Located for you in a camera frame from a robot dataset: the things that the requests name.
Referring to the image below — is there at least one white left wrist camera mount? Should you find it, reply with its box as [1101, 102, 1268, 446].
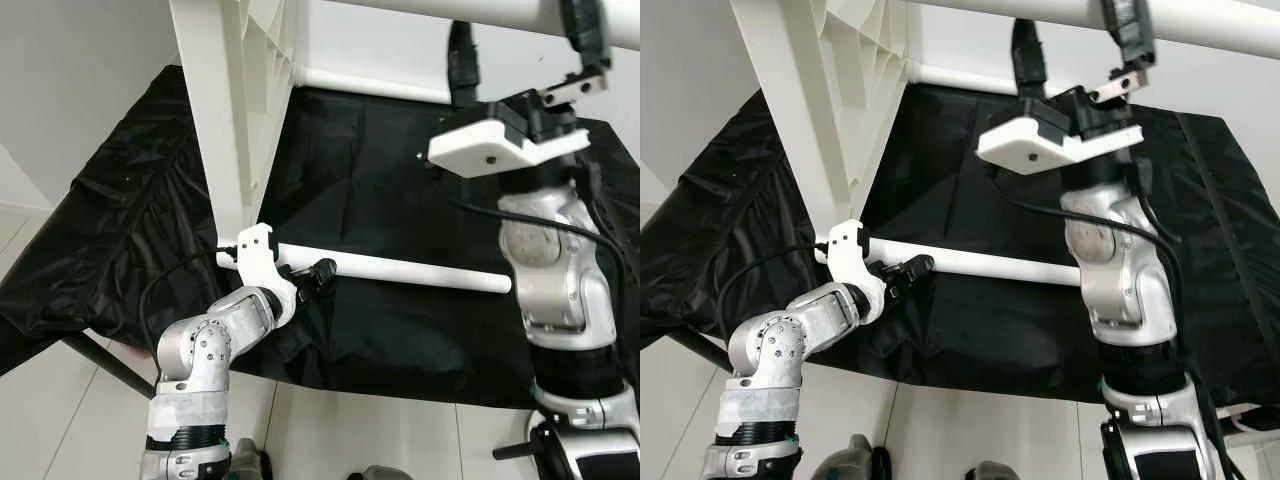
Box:
[826, 219, 887, 323]
[233, 223, 299, 327]

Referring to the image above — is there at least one white plastic table top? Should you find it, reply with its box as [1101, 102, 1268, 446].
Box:
[168, 0, 313, 243]
[730, 0, 911, 239]

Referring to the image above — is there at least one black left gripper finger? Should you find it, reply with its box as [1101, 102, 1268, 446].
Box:
[885, 254, 937, 291]
[298, 257, 339, 289]

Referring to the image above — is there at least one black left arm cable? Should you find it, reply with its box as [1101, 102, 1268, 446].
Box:
[715, 243, 833, 343]
[138, 243, 243, 353]

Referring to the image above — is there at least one white metal frame tube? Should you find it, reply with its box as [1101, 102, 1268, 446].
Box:
[1222, 403, 1280, 448]

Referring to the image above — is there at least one grey robot left foot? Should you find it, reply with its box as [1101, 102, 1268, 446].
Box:
[228, 438, 273, 480]
[818, 434, 893, 480]

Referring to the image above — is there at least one black table cloth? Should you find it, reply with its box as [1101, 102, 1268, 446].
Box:
[640, 85, 1280, 406]
[0, 65, 641, 411]

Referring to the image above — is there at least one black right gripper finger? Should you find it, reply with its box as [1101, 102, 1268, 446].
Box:
[1092, 0, 1160, 104]
[446, 20, 482, 107]
[1009, 18, 1050, 103]
[540, 0, 614, 109]

